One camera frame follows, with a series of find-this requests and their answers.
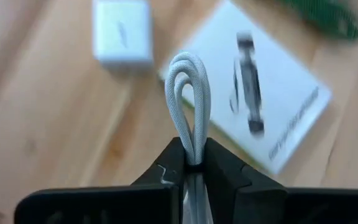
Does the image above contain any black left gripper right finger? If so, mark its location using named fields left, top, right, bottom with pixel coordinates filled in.
left=203, top=137, right=358, bottom=224

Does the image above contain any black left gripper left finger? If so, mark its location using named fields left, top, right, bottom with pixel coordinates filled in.
left=13, top=136, right=186, bottom=224

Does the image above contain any white braided cable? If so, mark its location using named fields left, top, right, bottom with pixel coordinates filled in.
left=165, top=51, right=214, bottom=224

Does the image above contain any white card reader box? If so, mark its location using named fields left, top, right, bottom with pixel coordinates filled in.
left=158, top=0, right=334, bottom=175

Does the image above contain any white charger adapter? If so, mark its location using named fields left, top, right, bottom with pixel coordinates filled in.
left=91, top=0, right=154, bottom=68

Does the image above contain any green braided cable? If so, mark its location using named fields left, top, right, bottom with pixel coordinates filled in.
left=277, top=0, right=358, bottom=40

